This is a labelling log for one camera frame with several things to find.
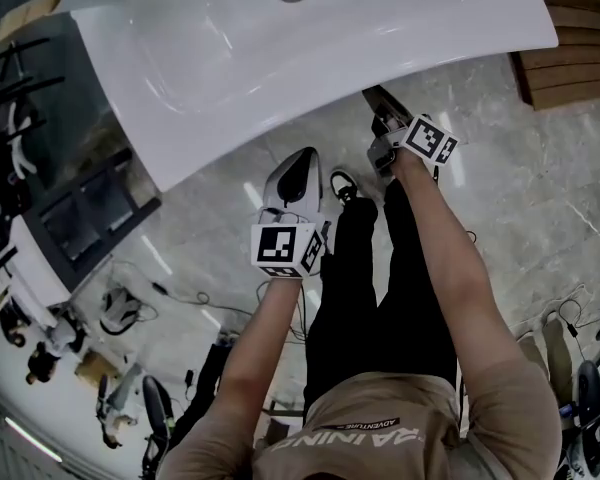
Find white and black device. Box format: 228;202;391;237
98;287;145;335

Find white mesh chair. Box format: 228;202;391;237
0;101;40;222

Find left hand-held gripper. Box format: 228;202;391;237
250;146;332;281

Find beige stick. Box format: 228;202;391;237
0;0;67;45

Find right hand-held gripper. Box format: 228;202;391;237
367;112;460;171

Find person's black trousers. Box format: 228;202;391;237
302;177;460;422

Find person's beige t-shirt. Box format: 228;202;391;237
157;336;564;480

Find black metal frame stand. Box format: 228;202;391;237
8;146;163;295

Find white sink basin top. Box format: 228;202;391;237
69;0;561;194

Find wooden slatted platform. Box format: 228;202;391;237
508;0;600;113

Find person's right forearm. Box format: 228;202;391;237
388;148;497;332

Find person's left shoe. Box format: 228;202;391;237
328;168;360;208

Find person's left forearm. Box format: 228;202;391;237
217;273;307;400

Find dark blue chair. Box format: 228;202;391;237
0;36;67;122

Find black round device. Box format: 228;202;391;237
576;359;600;430

